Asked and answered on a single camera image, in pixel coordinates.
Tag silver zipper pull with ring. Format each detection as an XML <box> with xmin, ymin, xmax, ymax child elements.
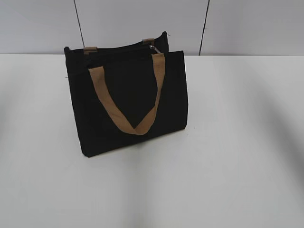
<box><xmin>149</xmin><ymin>45</ymin><xmax>159</xmax><ymax>53</ymax></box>

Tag black tote bag brown handles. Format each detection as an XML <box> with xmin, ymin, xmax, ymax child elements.
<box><xmin>64</xmin><ymin>32</ymin><xmax>188</xmax><ymax>157</ymax></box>

